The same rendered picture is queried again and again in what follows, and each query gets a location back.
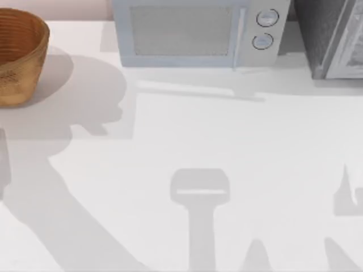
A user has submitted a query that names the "grey cabinet door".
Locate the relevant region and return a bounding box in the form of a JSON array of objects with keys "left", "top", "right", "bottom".
[{"left": 323, "top": 0, "right": 363, "bottom": 80}]

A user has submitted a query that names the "pale microwave oven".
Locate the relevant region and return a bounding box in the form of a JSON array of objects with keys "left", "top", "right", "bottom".
[{"left": 110, "top": 0, "right": 293, "bottom": 71}]

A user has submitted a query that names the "microwave door handle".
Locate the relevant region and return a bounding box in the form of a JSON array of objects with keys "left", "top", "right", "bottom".
[{"left": 233, "top": 7, "right": 246, "bottom": 71}]

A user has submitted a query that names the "brown woven basket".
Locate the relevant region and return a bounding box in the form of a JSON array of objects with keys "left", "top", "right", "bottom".
[{"left": 0, "top": 7, "right": 51, "bottom": 108}]

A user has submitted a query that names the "round microwave knob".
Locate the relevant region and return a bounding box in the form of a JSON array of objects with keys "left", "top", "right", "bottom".
[
  {"left": 251, "top": 32, "right": 275, "bottom": 51},
  {"left": 256, "top": 8, "right": 280, "bottom": 28}
]

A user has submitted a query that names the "pale microwave door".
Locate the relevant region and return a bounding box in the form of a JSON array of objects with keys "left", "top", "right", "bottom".
[{"left": 112, "top": 0, "right": 247, "bottom": 68}]

